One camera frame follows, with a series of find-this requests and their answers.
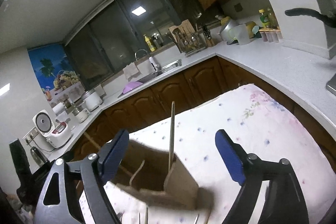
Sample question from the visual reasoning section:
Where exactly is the wooden utensil holder box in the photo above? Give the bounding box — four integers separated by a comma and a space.
112, 140, 214, 210

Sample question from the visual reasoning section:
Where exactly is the white floral tablecloth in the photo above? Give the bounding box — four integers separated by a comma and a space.
76, 83, 334, 224

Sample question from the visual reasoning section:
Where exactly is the tropical fruit poster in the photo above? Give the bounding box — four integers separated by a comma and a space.
28, 44, 85, 107

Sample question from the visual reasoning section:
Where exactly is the yellow detergent bottle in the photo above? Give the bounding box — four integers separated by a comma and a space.
143, 35, 157, 52

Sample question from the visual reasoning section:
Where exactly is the white rice cooker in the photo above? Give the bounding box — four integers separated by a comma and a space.
33, 110, 72, 148

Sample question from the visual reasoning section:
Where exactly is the dish drying rack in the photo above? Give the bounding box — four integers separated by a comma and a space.
169, 20, 207, 57

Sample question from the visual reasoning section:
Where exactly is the purple plastic basin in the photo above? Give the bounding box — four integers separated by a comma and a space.
122, 81, 143, 94

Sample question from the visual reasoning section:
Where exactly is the chrome sink faucet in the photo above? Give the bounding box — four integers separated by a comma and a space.
134, 48, 161, 75

